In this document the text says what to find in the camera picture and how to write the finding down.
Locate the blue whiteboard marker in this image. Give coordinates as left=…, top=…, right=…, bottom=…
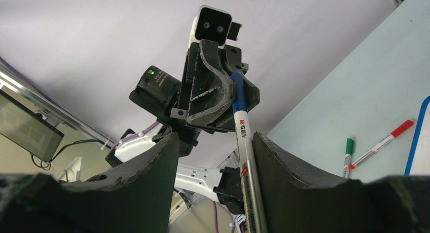
left=230, top=72, right=269, bottom=233

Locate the blue marker cap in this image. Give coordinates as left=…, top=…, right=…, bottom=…
left=231, top=72, right=248, bottom=113

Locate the blue framed whiteboard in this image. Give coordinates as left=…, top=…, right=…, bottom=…
left=404, top=97, right=429, bottom=176

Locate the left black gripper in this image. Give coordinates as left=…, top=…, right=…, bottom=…
left=170, top=40, right=260, bottom=131

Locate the green whiteboard marker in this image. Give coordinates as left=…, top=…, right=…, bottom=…
left=342, top=138, right=354, bottom=178

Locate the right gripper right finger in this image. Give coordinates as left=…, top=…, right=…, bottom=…
left=253, top=132, right=429, bottom=232

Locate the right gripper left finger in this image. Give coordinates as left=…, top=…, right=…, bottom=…
left=1, top=133, right=179, bottom=232

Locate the grey wall monitor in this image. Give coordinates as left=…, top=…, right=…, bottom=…
left=1, top=91, right=64, bottom=162

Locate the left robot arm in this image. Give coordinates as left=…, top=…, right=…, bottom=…
left=129, top=40, right=247, bottom=157

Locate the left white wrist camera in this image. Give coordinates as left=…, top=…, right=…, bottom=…
left=189, top=5, right=242, bottom=48

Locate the red whiteboard marker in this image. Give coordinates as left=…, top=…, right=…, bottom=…
left=349, top=120, right=414, bottom=170

